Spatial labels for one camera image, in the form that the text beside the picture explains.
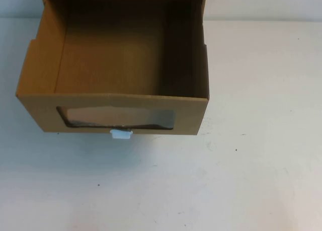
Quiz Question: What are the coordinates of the brown cardboard windowed drawer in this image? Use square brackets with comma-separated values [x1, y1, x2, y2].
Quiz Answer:
[15, 0, 210, 136]

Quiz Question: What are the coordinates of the white plastic drawer handle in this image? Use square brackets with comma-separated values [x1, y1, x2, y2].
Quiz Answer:
[110, 129, 133, 140]

